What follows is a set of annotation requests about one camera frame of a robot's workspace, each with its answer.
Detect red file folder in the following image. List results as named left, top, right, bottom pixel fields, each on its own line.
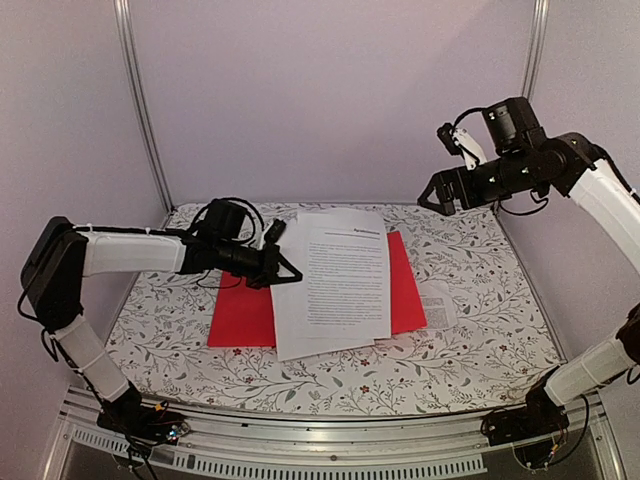
left=207, top=232, right=428, bottom=348

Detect left aluminium frame post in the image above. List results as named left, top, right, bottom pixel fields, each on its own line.
left=113, top=0, right=175, bottom=213

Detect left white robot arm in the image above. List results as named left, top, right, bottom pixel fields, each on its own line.
left=19, top=197, right=303, bottom=434

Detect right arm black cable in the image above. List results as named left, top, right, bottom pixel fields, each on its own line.
left=452, top=106, right=489, bottom=129

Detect printed white paper sheets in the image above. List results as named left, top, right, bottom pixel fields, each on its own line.
left=271, top=208, right=391, bottom=362

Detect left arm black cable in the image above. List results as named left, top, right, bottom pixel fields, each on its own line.
left=189, top=198, right=266, bottom=249

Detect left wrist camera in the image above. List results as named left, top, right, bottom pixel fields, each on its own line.
left=263, top=219, right=286, bottom=244

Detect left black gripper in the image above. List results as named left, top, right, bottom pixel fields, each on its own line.
left=216, top=239, right=303, bottom=290

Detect separate printed paper sheet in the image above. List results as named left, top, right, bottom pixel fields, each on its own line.
left=418, top=280, right=458, bottom=330

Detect aluminium frame post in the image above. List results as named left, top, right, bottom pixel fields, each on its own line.
left=521, top=0, right=550, bottom=101
left=113, top=0, right=175, bottom=213

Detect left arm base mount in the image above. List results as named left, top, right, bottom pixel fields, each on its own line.
left=97, top=385, right=191, bottom=445

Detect right aluminium frame post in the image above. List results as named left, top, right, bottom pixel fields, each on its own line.
left=521, top=0, right=550, bottom=101

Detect aluminium front rail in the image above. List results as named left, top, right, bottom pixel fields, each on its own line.
left=42, top=387, right=627, bottom=479

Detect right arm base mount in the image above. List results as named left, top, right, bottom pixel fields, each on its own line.
left=480, top=380, right=569, bottom=470

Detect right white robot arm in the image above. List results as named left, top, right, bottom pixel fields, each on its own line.
left=417, top=97, right=639, bottom=436

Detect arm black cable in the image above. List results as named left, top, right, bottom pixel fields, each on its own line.
left=189, top=198, right=266, bottom=249
left=452, top=106, right=489, bottom=129

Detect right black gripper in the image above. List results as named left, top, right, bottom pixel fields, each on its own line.
left=419, top=148, right=545, bottom=215

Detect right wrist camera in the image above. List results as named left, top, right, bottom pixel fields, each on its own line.
left=436, top=123, right=487, bottom=171

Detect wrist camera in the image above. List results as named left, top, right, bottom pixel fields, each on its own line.
left=263, top=219, right=286, bottom=244
left=436, top=123, right=487, bottom=171

